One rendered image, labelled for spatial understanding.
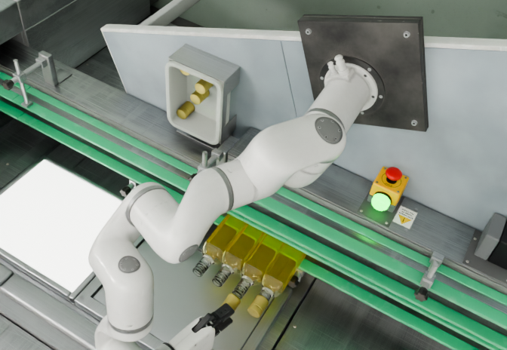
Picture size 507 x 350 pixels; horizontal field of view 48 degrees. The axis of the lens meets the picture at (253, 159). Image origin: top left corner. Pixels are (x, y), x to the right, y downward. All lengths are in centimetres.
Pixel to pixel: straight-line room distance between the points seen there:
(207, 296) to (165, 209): 61
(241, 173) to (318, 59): 41
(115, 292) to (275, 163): 35
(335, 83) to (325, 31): 11
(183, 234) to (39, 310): 73
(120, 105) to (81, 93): 13
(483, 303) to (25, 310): 112
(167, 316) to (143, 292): 53
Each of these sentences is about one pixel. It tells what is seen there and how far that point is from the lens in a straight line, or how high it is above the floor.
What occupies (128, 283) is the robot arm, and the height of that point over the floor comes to 142.
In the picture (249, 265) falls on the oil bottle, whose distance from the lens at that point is 144.
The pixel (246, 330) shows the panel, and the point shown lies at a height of 115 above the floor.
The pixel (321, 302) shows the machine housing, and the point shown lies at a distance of 163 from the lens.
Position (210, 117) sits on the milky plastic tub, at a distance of 163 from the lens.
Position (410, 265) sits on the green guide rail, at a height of 93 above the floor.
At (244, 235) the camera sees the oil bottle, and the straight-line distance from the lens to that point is 149.
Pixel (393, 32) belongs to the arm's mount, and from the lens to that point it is 121.
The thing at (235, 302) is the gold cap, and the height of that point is 117.
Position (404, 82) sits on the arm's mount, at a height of 78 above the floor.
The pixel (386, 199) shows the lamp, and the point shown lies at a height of 84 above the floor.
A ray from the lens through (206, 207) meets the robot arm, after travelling 96.
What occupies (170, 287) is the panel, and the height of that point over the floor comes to 115.
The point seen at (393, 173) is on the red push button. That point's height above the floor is 80.
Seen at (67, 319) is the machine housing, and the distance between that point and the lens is 158.
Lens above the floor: 179
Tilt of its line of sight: 39 degrees down
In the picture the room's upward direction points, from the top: 140 degrees counter-clockwise
